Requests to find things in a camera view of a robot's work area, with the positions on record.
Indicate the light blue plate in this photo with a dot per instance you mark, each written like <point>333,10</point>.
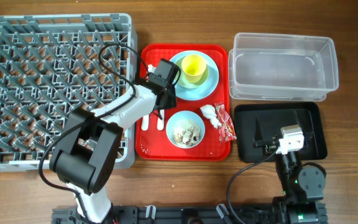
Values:
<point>207,87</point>

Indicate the red snack wrapper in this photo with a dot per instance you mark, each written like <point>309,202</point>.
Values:
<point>226,129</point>

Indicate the black plastic tray bin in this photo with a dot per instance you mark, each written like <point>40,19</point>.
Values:
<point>273,117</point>

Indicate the yellow plastic cup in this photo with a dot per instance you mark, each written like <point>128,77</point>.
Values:
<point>194,67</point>

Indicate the white plastic spoon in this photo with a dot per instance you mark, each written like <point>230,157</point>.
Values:
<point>145,123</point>

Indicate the light blue food bowl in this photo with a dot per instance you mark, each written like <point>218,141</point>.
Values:
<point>184,115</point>

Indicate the clear plastic bin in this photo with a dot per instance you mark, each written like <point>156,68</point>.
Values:
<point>282,67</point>

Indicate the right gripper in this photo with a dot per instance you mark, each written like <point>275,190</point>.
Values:
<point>270,145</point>

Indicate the grey plastic dishwasher rack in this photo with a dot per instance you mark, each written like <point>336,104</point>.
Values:
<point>51,65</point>

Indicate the red plastic tray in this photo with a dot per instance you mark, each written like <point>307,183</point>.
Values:
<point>154,144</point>

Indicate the light green small bowl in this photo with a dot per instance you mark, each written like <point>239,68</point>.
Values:
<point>184,83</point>

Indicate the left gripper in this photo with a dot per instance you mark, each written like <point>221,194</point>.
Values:
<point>173,98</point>

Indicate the food scraps and rice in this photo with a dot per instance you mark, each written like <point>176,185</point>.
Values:
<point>186,133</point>

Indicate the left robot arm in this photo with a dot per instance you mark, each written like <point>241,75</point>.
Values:
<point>85,154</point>

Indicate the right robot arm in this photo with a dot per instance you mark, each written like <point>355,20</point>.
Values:
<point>302,183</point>

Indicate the white napkin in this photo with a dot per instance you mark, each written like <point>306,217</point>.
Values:
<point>209,113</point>

